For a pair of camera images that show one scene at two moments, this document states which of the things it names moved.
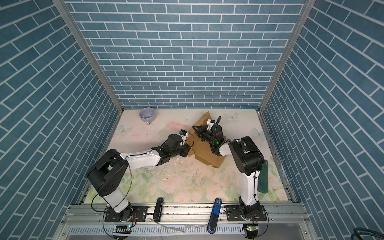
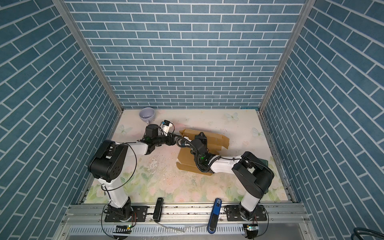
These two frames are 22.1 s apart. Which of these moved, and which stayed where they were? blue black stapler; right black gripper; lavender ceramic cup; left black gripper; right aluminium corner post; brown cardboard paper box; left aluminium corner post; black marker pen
Moved: right black gripper; left black gripper; brown cardboard paper box
Stayed: blue black stapler; lavender ceramic cup; left aluminium corner post; right aluminium corner post; black marker pen
